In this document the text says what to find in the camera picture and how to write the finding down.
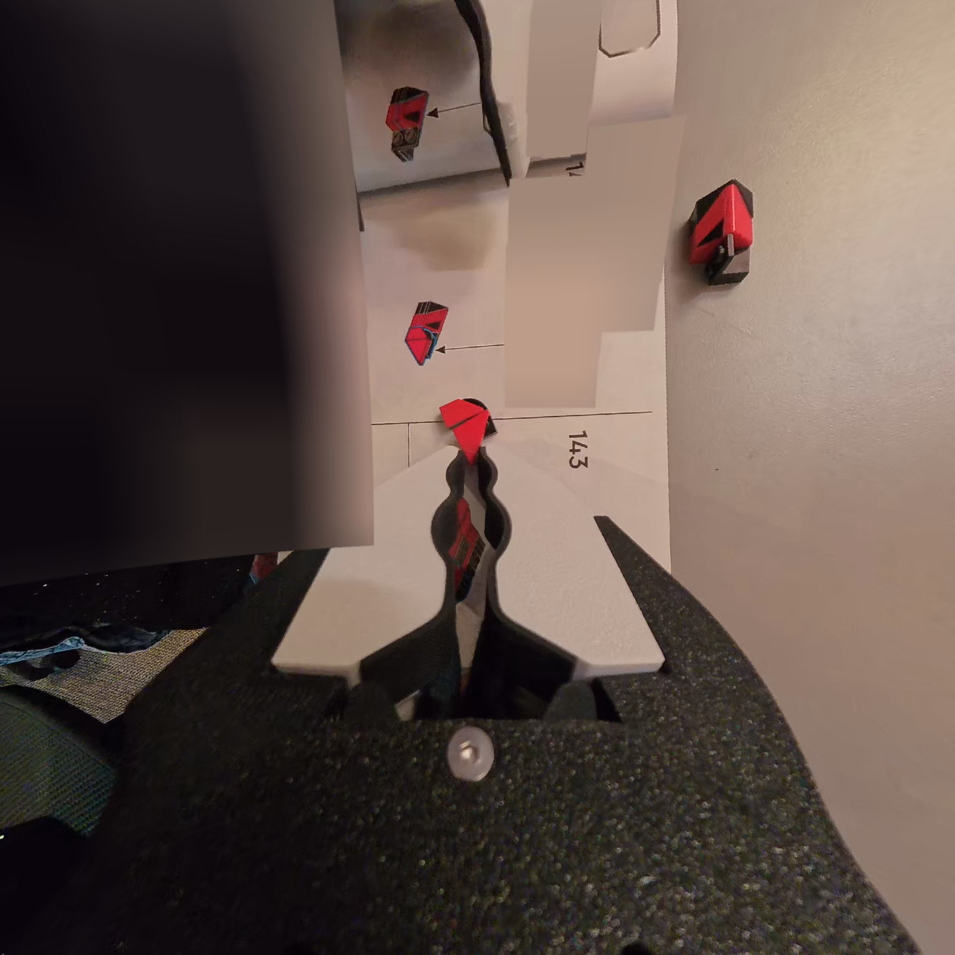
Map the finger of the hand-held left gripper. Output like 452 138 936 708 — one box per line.
454 0 601 186

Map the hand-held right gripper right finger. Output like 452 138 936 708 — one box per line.
477 442 667 681

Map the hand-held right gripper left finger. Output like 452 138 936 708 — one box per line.
271 445 467 685

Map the lego instruction booklet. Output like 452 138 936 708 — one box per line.
333 0 678 598

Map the small red lego wedge piece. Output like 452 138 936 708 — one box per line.
439 397 496 465

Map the red black lego subassembly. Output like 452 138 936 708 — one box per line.
687 178 755 287

